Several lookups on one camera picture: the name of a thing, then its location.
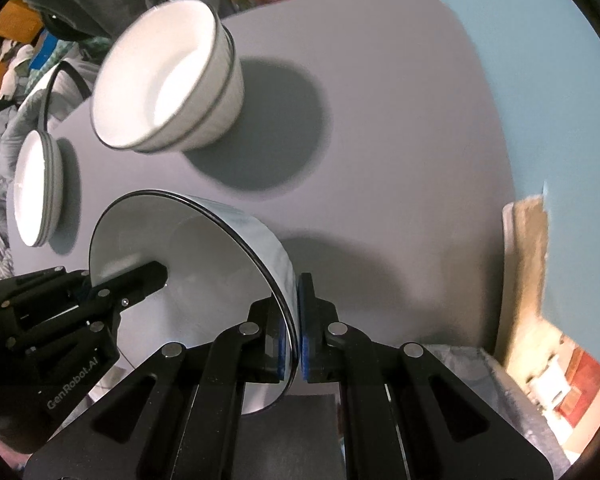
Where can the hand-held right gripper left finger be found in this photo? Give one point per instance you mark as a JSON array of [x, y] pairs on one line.
[[280, 350]]

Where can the large white bowl black rim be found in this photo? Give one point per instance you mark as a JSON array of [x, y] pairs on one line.
[[205, 260]]

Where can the white plate with black rim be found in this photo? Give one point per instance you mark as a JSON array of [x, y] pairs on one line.
[[30, 195], [53, 195], [62, 185]]

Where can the black office chair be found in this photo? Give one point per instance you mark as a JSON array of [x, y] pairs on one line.
[[70, 72]]

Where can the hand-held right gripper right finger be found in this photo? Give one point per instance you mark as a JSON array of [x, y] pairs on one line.
[[307, 330]]

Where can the small white bowl black rim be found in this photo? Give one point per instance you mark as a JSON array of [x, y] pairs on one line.
[[145, 85], [227, 105]]

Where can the red box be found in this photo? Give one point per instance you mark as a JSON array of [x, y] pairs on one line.
[[582, 385]]

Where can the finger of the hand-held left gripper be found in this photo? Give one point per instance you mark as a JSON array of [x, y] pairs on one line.
[[135, 282]]

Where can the beige cardboard piece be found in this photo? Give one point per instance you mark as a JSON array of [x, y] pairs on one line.
[[525, 280]]

